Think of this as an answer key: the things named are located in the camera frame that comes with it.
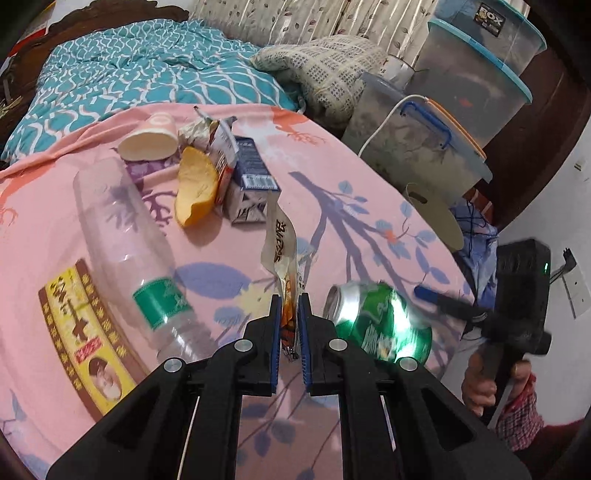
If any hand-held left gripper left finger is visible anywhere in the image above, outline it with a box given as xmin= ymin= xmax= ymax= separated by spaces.
xmin=46 ymin=295 xmax=283 ymax=480

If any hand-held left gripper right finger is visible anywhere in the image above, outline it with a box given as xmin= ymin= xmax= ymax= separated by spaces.
xmin=298 ymin=293 xmax=532 ymax=480

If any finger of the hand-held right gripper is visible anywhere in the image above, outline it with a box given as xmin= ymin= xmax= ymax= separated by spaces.
xmin=413 ymin=285 xmax=497 ymax=333

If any green drink can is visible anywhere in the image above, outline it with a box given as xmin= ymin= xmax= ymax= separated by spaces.
xmin=322 ymin=281 xmax=434 ymax=365

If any beige round bin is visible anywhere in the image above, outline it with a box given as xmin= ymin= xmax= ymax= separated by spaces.
xmin=404 ymin=182 xmax=465 ymax=252

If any beige orange snack wrapper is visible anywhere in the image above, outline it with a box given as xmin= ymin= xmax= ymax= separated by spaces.
xmin=261 ymin=191 xmax=315 ymax=365

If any blue white drink carton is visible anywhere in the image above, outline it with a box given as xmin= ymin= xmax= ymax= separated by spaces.
xmin=223 ymin=135 xmax=281 ymax=225

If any orange peel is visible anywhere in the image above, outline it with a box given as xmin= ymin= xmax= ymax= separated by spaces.
xmin=173 ymin=145 xmax=220 ymax=229

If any clear plastic bottle green label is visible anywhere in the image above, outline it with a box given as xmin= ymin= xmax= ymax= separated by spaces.
xmin=73 ymin=157 xmax=218 ymax=365

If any red silver snack bag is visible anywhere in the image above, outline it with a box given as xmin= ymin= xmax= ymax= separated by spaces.
xmin=178 ymin=106 xmax=241 ymax=206

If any pink paper cup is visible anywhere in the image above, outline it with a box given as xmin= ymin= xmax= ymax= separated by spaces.
xmin=117 ymin=112 xmax=180 ymax=162

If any person's right forearm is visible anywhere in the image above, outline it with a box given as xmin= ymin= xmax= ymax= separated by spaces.
xmin=494 ymin=374 xmax=591 ymax=480

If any person's right hand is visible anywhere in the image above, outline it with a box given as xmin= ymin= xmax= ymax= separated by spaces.
xmin=462 ymin=351 xmax=532 ymax=423

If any blue cloth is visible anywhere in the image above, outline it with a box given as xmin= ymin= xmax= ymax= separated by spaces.
xmin=450 ymin=203 xmax=502 ymax=319

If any pink leaf print bed sheet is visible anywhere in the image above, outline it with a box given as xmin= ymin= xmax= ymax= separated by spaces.
xmin=0 ymin=104 xmax=476 ymax=480

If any dark wooden cabinet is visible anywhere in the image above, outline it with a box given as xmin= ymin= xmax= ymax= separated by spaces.
xmin=462 ymin=0 xmax=591 ymax=232

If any yellow brown flat package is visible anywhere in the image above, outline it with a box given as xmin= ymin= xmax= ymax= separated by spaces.
xmin=38 ymin=258 xmax=151 ymax=421

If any large clear storage box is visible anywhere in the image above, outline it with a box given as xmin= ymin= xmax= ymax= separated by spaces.
xmin=409 ymin=18 xmax=534 ymax=148

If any beige checked pillow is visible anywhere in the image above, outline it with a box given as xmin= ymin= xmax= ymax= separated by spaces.
xmin=249 ymin=37 xmax=389 ymax=130

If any clear storage box black label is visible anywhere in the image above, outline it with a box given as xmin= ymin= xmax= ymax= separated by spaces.
xmin=434 ymin=0 xmax=548 ymax=75

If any teal patterned blanket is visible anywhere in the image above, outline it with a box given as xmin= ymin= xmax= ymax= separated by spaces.
xmin=0 ymin=25 xmax=301 ymax=162

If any floral curtain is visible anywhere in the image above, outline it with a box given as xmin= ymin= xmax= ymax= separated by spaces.
xmin=189 ymin=0 xmax=444 ymax=51

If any carved wooden headboard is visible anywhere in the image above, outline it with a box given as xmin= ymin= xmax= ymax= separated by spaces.
xmin=0 ymin=0 xmax=190 ymax=79

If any white wall socket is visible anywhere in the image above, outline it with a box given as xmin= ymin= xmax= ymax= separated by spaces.
xmin=551 ymin=249 xmax=591 ymax=319

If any clear storage box blue handle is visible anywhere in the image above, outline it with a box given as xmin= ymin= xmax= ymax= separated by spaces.
xmin=342 ymin=71 xmax=494 ymax=206

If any white cable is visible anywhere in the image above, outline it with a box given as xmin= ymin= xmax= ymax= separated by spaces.
xmin=358 ymin=93 xmax=432 ymax=160

